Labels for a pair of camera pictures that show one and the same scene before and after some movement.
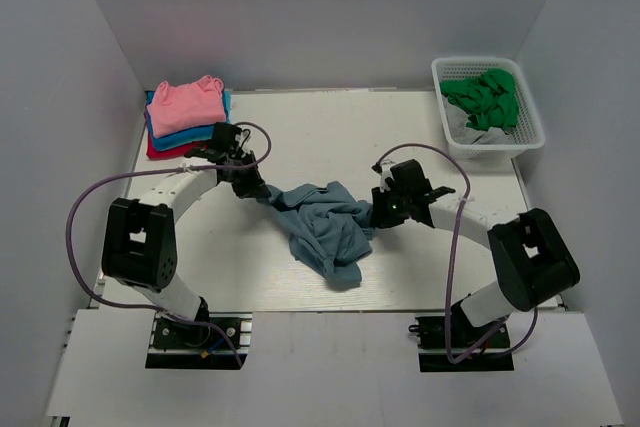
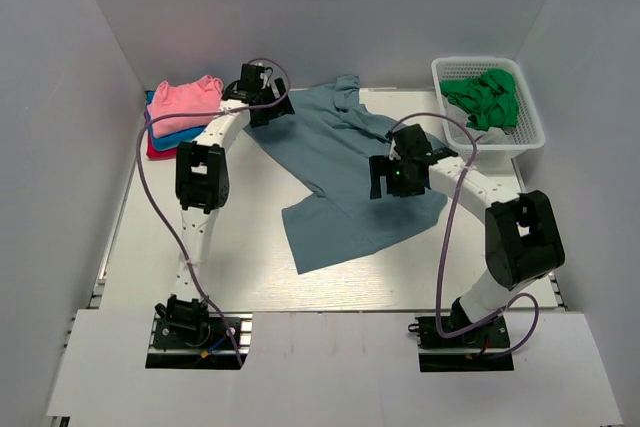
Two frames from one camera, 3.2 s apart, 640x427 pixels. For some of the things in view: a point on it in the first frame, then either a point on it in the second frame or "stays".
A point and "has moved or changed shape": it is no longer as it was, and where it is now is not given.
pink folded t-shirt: (184, 107) stays
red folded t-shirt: (181, 150) stays
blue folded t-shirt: (184, 138) stays
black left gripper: (255, 188) -> (282, 108)
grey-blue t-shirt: (328, 228) has moved or changed shape
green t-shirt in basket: (491, 99) stays
